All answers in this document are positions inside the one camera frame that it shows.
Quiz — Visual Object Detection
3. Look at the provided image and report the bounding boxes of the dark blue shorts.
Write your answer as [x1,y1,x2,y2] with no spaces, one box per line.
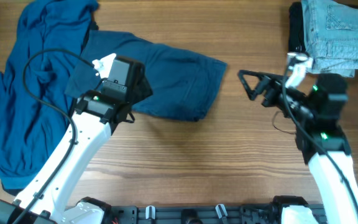
[81,30,227,121]

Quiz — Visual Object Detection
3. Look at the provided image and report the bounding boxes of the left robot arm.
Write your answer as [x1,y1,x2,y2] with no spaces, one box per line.
[0,54,152,223]

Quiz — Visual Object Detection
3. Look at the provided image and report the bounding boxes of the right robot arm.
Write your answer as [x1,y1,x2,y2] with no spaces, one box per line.
[237,70,358,223]

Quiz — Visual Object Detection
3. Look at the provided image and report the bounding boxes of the black folded garment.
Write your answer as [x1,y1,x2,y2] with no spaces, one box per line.
[288,2,306,53]

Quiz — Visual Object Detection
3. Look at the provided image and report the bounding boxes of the light blue folded jeans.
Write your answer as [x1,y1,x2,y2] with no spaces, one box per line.
[301,0,358,78]

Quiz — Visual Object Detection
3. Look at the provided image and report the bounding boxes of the bright blue shirt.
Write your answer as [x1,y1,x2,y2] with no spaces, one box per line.
[0,0,98,188]

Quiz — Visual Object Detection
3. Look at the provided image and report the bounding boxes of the black garment under shirt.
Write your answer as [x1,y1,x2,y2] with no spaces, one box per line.
[1,21,99,196]

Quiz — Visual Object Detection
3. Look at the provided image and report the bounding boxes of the left black cable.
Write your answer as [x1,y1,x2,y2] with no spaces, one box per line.
[11,48,96,224]

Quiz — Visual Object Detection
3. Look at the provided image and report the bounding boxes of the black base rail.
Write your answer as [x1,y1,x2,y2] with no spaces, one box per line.
[108,204,281,224]

